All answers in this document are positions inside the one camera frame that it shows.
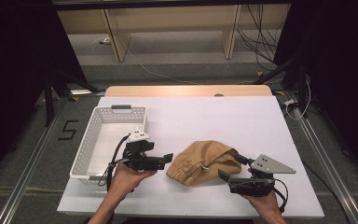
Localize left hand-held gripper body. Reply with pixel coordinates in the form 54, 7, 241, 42
122, 130, 166, 172

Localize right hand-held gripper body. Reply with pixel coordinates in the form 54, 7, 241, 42
228, 154, 296, 198

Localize tan pants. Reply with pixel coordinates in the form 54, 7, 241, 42
165, 140, 243, 187

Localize white perforated plastic basket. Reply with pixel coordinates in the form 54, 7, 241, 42
69, 105, 148, 187

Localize person's left hand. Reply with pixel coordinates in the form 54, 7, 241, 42
107, 162, 158, 203

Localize person's right hand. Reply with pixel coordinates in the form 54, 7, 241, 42
243, 194, 282, 216

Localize white foam board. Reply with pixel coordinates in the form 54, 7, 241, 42
56, 95, 325, 218

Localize light wooden table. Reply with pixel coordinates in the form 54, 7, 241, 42
104, 84, 273, 98

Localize black metal stand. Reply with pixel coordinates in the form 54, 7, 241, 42
253, 55, 309, 119
41, 66, 105, 127

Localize black curtain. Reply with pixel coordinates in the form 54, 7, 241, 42
0, 0, 88, 189
273, 0, 358, 188

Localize light wooden shelf unit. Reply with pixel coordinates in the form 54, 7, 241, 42
51, 3, 292, 63

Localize left hand-held gripper cable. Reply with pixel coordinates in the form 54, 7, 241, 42
97, 133, 131, 192

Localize hand-held gripper cable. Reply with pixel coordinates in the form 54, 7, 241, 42
97, 133, 131, 192
272, 178, 290, 214

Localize right hand-held gripper cable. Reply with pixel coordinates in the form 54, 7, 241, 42
272, 178, 290, 214

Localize white cable with plug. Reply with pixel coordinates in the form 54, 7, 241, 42
282, 77, 312, 122

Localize long aluminium rail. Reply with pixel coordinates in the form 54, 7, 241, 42
0, 97, 69, 224
287, 91, 358, 224

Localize thin white floor cable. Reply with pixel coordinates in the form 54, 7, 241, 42
88, 36, 200, 86

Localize short aluminium rail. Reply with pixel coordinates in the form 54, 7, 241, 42
69, 89, 106, 96

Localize bundle of black cables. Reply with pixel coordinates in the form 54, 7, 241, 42
236, 3, 288, 72

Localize black horizontal frame bar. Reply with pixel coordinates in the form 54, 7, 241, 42
50, 0, 293, 11

